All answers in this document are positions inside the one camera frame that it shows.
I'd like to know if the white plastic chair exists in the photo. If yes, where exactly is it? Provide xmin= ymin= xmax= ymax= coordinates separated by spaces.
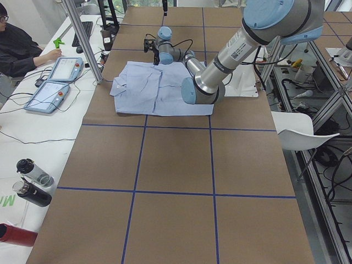
xmin=271 ymin=111 xmax=340 ymax=181

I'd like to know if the upper blue teach pendant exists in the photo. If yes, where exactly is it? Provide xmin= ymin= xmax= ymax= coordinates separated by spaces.
xmin=47 ymin=57 xmax=84 ymax=83

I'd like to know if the clear bottle black lid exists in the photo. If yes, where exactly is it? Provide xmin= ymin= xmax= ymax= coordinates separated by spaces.
xmin=16 ymin=158 xmax=54 ymax=188

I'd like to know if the person in black clothes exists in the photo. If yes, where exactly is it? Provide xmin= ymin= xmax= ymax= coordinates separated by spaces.
xmin=1 ymin=5 xmax=51 ymax=78

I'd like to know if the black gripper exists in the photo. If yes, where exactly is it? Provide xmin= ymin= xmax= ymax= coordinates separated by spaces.
xmin=153 ymin=48 xmax=160 ymax=65

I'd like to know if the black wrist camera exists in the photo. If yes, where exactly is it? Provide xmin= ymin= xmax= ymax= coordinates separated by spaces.
xmin=144 ymin=38 xmax=155 ymax=53

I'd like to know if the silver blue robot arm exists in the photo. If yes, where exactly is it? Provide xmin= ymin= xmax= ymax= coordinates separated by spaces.
xmin=151 ymin=0 xmax=325 ymax=105
xmin=162 ymin=0 xmax=168 ymax=17

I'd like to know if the green plastic clamp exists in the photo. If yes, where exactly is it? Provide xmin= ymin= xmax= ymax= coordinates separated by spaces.
xmin=53 ymin=37 xmax=65 ymax=49

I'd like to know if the red bottle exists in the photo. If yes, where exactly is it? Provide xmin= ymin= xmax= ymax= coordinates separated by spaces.
xmin=1 ymin=223 xmax=38 ymax=247

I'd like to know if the blue striped button shirt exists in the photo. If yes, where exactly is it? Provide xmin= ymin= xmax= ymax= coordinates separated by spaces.
xmin=110 ymin=61 xmax=213 ymax=116

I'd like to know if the blue teach pendant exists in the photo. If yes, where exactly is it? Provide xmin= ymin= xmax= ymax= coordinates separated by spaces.
xmin=47 ymin=57 xmax=84 ymax=83
xmin=24 ymin=81 xmax=70 ymax=114

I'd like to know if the person's hand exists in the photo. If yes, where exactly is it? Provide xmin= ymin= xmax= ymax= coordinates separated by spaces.
xmin=43 ymin=48 xmax=62 ymax=61

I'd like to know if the aluminium frame post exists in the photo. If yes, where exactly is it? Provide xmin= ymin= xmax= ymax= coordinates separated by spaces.
xmin=62 ymin=0 xmax=103 ymax=84

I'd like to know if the black keyboard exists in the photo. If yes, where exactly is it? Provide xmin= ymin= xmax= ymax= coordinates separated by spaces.
xmin=71 ymin=21 xmax=94 ymax=47

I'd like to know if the lower blue teach pendant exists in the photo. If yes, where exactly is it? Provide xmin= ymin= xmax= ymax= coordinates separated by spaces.
xmin=24 ymin=81 xmax=70 ymax=114

